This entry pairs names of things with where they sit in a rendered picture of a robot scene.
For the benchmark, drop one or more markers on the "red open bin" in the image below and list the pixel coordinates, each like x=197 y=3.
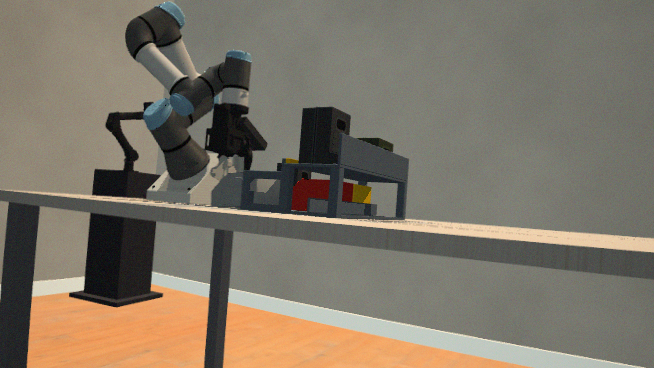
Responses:
x=316 y=188

